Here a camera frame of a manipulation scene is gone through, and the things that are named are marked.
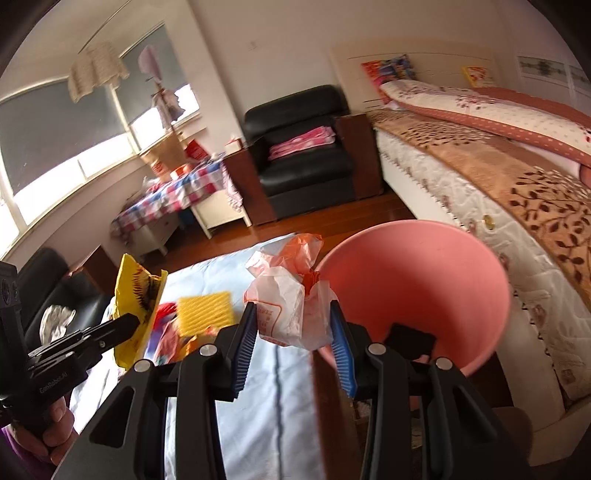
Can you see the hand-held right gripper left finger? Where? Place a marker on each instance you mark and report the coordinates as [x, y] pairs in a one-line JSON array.
[[244, 350]]

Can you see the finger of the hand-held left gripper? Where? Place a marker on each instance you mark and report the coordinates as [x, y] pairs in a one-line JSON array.
[[117, 340], [117, 324]]

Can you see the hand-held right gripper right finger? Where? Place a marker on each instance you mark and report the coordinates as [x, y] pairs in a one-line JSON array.
[[344, 355]]

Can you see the yellow snack bag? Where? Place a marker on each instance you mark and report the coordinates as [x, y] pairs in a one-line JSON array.
[[131, 290]]

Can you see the orange and white plastic bag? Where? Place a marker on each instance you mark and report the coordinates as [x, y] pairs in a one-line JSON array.
[[281, 309]]

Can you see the pink plastic bin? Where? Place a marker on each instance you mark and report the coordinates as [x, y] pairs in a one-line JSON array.
[[415, 286]]

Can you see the person's left hand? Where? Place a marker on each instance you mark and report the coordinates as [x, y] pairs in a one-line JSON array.
[[60, 424]]

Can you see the red wrapper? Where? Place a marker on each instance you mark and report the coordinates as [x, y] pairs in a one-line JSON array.
[[164, 318]]

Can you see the orange wrapper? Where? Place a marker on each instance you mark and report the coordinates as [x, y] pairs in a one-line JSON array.
[[196, 344]]

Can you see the white crumpled cloth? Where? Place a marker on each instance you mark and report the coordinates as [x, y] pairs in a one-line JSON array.
[[55, 321]]

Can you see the yellow foam net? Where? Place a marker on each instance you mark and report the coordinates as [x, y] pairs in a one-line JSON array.
[[203, 311]]

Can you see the black wrapper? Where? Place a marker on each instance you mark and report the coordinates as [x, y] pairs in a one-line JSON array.
[[411, 339]]

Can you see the light blue cloth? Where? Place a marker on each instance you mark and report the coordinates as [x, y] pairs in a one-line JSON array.
[[277, 415]]

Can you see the black leather sofa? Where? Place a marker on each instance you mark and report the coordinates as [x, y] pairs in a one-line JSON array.
[[46, 286]]

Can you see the white desk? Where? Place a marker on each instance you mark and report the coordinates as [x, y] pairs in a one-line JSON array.
[[217, 212]]

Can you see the checkered tablecloth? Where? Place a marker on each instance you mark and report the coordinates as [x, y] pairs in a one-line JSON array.
[[175, 194]]

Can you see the orange box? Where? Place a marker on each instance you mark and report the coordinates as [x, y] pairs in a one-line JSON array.
[[181, 172]]

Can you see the brown paper bag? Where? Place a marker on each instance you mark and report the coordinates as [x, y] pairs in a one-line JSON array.
[[164, 154]]

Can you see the black leather armchair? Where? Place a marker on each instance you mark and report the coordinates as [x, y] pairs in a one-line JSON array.
[[300, 180]]

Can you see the red bag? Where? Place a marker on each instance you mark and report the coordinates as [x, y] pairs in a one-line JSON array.
[[196, 150]]

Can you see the white bed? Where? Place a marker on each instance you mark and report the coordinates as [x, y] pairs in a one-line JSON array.
[[461, 203]]

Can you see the grey window blind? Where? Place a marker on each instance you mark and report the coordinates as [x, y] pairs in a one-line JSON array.
[[55, 134], [138, 92]]

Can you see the tissue box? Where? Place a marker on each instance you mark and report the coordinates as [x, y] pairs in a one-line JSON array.
[[234, 143]]

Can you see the pink folded blanket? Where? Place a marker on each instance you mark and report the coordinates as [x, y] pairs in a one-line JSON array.
[[300, 143]]

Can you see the coat rack with clothes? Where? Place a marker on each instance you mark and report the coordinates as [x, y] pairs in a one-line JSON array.
[[161, 92]]

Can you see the brown leaf-print blanket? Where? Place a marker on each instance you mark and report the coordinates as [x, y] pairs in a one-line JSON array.
[[508, 175]]

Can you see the cream crochet cloth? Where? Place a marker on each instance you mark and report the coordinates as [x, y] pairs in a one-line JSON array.
[[97, 69]]

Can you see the floral quilt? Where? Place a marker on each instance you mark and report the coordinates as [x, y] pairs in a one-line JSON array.
[[485, 110]]

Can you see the colourful printed pillow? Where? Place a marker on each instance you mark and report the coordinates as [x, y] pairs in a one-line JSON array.
[[388, 69]]

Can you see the yellow printed pillow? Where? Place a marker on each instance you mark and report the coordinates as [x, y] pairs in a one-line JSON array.
[[478, 76]]

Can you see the white wardrobe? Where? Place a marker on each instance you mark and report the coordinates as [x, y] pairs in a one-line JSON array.
[[549, 74]]

